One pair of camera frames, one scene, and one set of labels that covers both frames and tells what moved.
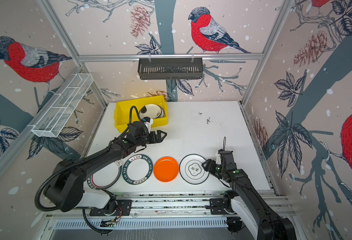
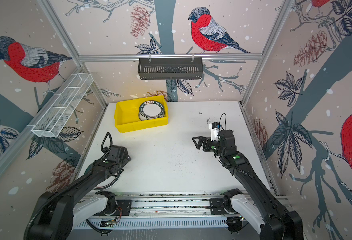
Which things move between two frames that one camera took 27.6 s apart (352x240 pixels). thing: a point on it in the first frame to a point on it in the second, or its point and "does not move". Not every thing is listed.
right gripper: x=210 y=165 to x=203 y=139
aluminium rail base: x=173 y=211 does not move
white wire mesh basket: x=57 y=114 does not move
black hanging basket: x=187 y=69 does not move
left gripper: x=159 y=139 to x=126 y=158
